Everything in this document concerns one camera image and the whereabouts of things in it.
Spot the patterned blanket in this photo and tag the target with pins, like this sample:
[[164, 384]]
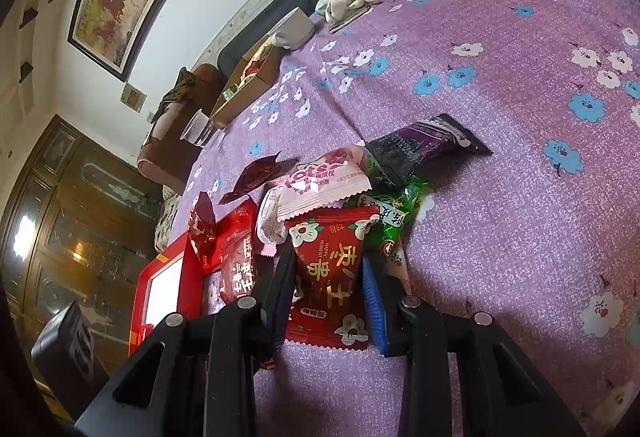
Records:
[[165, 222]]

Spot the white pink-edged snack packet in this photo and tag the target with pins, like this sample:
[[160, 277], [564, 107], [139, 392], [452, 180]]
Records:
[[270, 222]]

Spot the dark red flower snack packet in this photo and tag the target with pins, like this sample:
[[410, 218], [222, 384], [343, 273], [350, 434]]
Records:
[[202, 227]]

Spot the clear plastic cup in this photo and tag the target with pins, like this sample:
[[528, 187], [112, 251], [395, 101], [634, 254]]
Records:
[[197, 129]]

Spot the red white-flower snack packet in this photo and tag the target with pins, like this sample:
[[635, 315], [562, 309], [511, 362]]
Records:
[[325, 267]]

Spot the white mug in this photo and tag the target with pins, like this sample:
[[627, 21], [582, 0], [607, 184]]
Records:
[[297, 29]]

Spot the pile of assorted packets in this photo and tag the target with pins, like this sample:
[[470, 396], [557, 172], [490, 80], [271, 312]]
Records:
[[252, 67]]

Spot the red shallow box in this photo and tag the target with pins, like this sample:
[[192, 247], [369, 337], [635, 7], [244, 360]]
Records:
[[162, 287]]

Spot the pink snack packet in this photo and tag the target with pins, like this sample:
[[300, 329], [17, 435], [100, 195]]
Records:
[[320, 187]]

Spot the yellow wall notice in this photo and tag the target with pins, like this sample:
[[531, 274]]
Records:
[[133, 96]]

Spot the dark red biscuit packet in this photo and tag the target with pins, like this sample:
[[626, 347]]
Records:
[[255, 177]]

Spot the purple floral tablecloth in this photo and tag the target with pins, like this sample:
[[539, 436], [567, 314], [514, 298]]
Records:
[[500, 92]]

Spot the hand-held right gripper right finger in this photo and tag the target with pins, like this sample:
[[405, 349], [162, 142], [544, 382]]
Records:
[[372, 312]]

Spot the dark clothing on armchair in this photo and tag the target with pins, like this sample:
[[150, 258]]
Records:
[[177, 92]]

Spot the brown armchair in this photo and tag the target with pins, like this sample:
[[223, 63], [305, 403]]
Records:
[[165, 142]]

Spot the cardboard box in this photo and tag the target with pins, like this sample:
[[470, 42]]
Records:
[[245, 92]]

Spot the green snack packet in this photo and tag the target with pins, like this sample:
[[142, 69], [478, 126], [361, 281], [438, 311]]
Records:
[[395, 217]]

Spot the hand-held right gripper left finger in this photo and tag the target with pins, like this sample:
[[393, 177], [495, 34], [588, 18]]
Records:
[[282, 297]]

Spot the wooden door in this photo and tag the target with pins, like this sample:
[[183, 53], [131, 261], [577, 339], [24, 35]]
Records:
[[75, 217]]

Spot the dark purple snack packet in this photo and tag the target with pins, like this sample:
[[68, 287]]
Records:
[[425, 147]]

